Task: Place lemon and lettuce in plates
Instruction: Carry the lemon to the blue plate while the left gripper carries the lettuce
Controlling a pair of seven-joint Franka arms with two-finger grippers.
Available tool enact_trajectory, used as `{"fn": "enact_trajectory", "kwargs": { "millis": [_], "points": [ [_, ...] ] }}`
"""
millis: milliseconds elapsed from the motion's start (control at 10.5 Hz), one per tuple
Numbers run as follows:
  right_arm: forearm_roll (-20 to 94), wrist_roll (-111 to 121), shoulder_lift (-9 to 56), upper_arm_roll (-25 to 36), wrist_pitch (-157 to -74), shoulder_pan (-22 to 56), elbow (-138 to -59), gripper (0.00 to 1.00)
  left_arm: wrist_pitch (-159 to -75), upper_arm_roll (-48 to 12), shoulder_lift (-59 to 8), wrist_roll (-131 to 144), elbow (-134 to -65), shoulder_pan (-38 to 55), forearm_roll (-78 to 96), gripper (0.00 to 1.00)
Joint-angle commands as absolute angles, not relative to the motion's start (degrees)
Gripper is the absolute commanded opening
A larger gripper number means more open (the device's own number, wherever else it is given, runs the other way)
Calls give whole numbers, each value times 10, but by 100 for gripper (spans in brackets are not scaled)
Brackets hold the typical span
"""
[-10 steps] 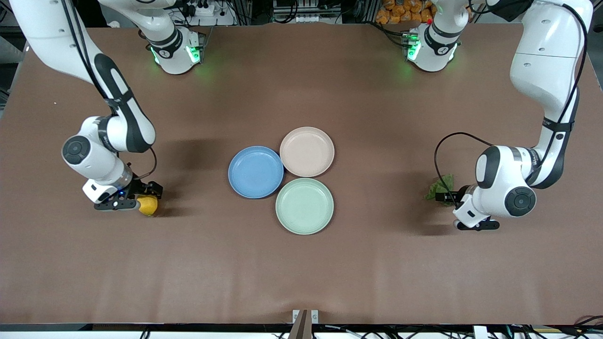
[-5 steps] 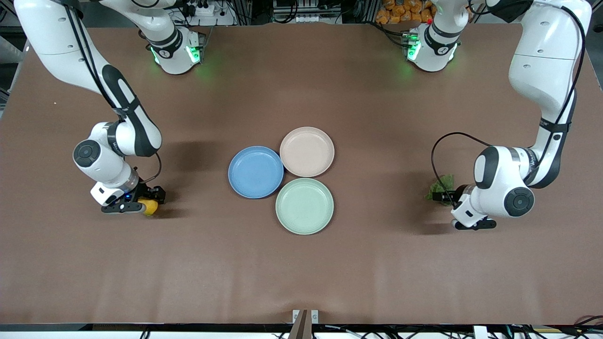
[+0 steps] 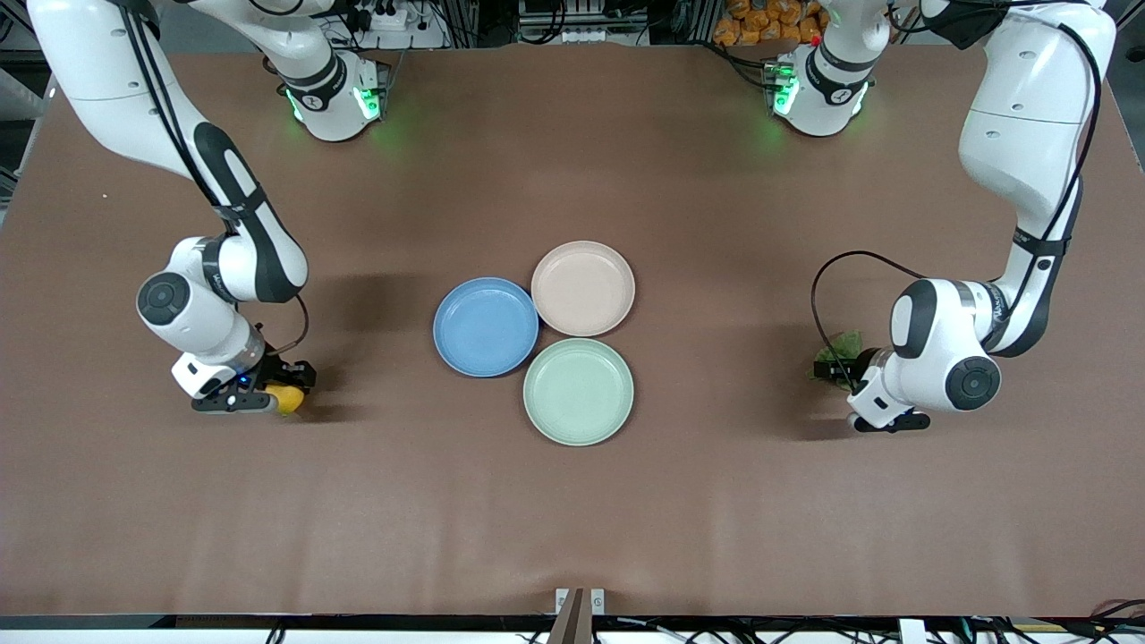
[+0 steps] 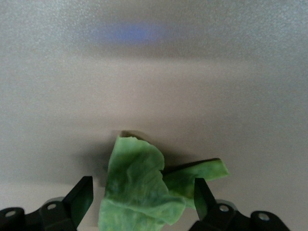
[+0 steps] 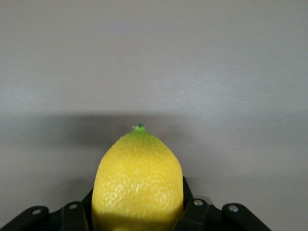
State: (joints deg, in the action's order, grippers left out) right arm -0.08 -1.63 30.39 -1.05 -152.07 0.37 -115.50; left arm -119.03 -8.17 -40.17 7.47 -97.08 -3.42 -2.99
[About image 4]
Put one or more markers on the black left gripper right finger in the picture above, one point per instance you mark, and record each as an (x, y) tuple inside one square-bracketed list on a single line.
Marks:
[(216, 216)]

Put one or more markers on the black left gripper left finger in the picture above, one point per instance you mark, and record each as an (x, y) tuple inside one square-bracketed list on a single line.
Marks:
[(60, 211)]

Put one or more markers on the green lettuce leaf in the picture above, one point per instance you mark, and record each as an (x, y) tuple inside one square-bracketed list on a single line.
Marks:
[(137, 183)]

